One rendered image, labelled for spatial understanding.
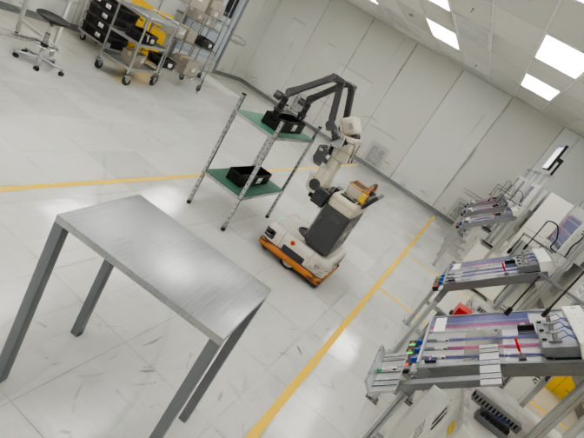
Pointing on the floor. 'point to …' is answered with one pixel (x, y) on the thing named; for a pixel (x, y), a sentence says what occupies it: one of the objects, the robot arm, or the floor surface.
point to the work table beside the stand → (157, 222)
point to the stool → (44, 41)
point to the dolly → (97, 30)
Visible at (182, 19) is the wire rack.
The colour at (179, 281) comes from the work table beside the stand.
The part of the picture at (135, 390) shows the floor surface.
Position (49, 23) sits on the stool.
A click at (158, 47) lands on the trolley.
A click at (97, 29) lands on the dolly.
